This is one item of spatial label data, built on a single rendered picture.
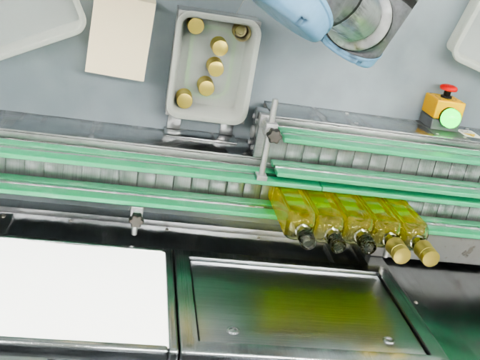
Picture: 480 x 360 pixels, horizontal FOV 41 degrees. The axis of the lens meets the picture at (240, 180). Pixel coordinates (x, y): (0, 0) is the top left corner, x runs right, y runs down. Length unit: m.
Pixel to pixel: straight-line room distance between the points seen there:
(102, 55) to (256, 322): 0.62
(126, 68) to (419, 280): 0.80
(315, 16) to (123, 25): 0.64
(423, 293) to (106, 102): 0.81
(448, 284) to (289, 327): 0.51
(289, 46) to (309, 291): 0.54
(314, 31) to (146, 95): 0.73
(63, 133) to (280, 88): 0.49
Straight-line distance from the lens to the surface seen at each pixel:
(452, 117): 1.51
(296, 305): 1.23
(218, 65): 1.38
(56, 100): 1.47
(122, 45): 1.35
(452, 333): 1.37
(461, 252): 1.63
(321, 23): 0.78
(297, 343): 1.13
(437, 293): 1.50
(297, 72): 1.47
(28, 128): 1.38
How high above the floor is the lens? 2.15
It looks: 66 degrees down
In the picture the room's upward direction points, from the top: 161 degrees clockwise
